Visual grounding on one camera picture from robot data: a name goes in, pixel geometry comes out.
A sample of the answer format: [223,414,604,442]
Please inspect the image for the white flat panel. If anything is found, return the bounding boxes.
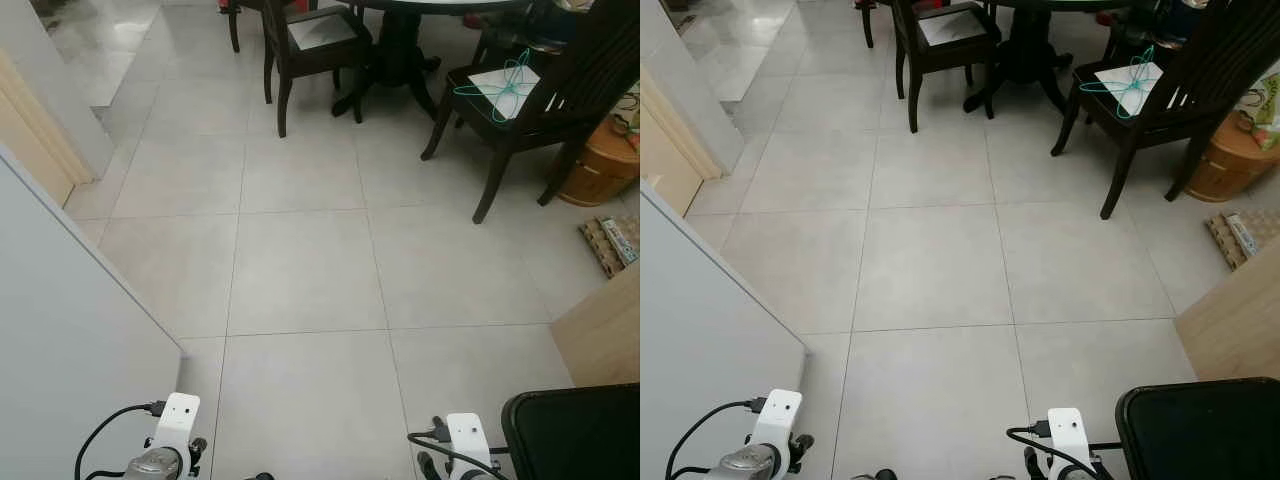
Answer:
[0,143,187,480]
[640,180,809,480]

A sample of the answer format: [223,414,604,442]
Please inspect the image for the white seat pad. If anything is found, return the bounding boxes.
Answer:
[288,14,358,51]
[1093,62,1166,119]
[466,65,542,122]
[917,10,988,47]

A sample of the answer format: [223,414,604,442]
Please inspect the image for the light wooden door frame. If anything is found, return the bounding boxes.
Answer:
[0,48,97,208]
[640,68,723,217]

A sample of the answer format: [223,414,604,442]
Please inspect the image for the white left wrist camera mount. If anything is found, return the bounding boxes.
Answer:
[750,390,804,453]
[150,393,202,457]

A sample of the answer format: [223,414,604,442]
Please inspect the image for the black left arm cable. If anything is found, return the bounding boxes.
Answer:
[665,397,770,480]
[75,401,167,480]

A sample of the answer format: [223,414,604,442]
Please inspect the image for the teal wire hanger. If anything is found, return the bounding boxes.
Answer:
[1078,44,1166,120]
[453,48,542,124]

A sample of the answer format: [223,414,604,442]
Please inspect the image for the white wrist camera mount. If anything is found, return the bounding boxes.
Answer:
[150,393,202,457]
[445,413,494,473]
[1047,408,1094,468]
[750,390,804,453]

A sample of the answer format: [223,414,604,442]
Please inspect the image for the round wooden barrel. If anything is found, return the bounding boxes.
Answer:
[556,113,641,209]
[1184,110,1280,204]

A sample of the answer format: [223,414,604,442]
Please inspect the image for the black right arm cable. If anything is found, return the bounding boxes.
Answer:
[407,420,501,480]
[1006,418,1121,480]

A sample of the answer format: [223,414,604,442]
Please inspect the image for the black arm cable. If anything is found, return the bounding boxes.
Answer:
[665,397,770,480]
[407,420,501,480]
[1006,418,1121,480]
[75,401,167,480]

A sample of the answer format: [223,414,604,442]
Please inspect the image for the green printed bag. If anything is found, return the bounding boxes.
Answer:
[612,88,641,139]
[1238,72,1280,151]

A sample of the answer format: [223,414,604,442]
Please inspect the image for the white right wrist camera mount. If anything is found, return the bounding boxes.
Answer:
[445,413,494,473]
[1047,408,1094,468]

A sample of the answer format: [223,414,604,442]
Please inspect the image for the dark round pedestal table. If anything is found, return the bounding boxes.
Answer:
[962,0,1161,114]
[332,0,531,119]

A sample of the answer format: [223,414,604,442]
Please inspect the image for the cardboard egg tray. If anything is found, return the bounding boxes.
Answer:
[1204,207,1280,272]
[577,214,641,282]

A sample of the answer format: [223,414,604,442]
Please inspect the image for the dark wooden chair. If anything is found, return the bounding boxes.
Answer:
[1050,0,1280,221]
[262,0,374,139]
[218,0,269,54]
[853,0,898,49]
[890,0,1003,134]
[420,0,641,225]

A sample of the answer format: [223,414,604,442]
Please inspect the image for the light wooden board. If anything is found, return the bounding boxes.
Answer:
[548,262,641,389]
[1173,243,1280,383]

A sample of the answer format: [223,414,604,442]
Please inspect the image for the black rounded box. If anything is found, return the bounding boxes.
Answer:
[1115,377,1280,480]
[500,384,641,480]

